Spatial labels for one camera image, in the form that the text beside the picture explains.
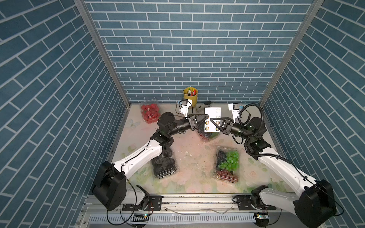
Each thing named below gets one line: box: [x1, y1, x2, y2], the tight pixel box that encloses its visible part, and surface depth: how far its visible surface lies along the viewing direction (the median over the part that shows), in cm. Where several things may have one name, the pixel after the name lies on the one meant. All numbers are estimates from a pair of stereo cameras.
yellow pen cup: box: [182, 86, 199, 108], surface depth 114 cm
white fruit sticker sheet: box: [204, 106, 221, 133], surface depth 67 cm
